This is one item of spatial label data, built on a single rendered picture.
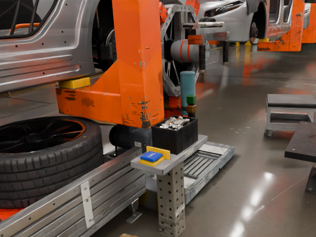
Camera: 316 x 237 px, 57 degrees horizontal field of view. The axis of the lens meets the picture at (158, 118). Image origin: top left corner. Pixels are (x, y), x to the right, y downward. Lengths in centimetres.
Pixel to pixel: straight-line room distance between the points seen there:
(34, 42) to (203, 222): 128
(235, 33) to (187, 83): 285
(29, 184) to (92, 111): 53
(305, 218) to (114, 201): 100
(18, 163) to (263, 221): 122
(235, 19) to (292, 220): 323
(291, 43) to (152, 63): 413
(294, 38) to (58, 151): 457
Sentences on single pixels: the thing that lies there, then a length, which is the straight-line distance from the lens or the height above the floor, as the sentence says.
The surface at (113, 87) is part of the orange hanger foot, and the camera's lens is 153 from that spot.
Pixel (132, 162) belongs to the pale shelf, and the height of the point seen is 45.
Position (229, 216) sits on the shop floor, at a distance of 170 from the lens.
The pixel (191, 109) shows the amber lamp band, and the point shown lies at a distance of 148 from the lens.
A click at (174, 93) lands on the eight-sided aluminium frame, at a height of 61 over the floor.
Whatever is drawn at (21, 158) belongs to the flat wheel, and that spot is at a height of 50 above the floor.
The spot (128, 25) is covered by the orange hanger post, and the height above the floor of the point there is 101.
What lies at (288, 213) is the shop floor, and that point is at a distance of 180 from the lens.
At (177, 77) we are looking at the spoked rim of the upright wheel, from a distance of 202.
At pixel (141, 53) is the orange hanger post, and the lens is 135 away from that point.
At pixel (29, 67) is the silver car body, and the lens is 158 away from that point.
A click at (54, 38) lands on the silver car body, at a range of 170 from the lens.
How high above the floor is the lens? 99
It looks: 17 degrees down
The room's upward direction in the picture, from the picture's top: 3 degrees counter-clockwise
